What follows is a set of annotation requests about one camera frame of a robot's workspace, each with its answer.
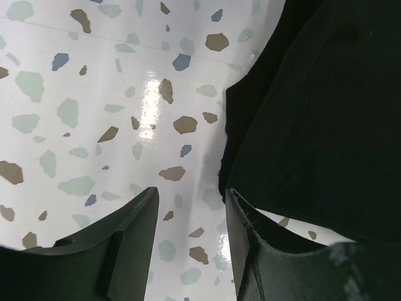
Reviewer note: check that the black t shirt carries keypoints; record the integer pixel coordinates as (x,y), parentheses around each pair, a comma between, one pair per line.
(313,130)

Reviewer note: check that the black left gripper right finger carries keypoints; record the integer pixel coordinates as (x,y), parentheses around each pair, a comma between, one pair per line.
(270,262)

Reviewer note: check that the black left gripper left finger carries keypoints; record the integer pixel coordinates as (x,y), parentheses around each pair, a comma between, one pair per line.
(107,260)

